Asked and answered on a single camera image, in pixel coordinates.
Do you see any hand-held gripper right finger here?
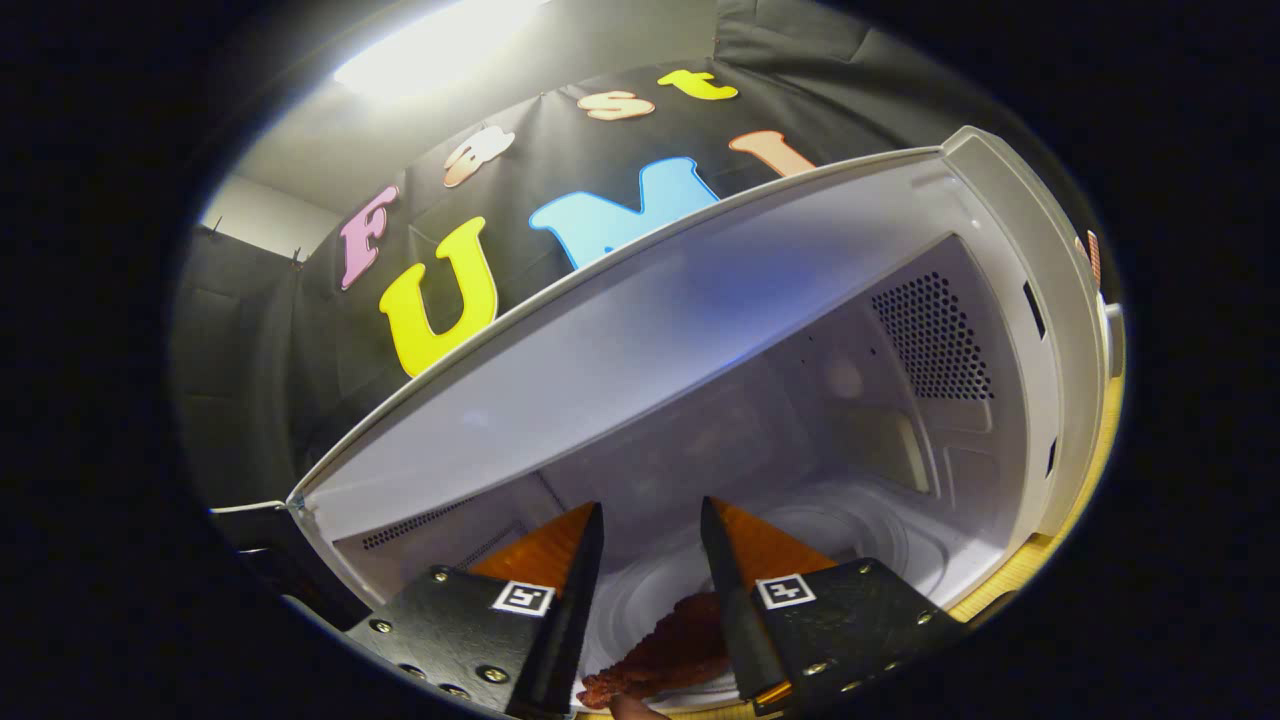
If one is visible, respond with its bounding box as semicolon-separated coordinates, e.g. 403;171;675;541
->
699;496;969;716

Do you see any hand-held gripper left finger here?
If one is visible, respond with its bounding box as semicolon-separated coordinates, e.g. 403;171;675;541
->
345;501;606;720

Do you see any brown fried meat piece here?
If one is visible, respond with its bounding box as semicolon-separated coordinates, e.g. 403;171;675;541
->
577;592;736;709

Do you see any white toaster oven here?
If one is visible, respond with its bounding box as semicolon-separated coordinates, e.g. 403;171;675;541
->
210;125;1126;716

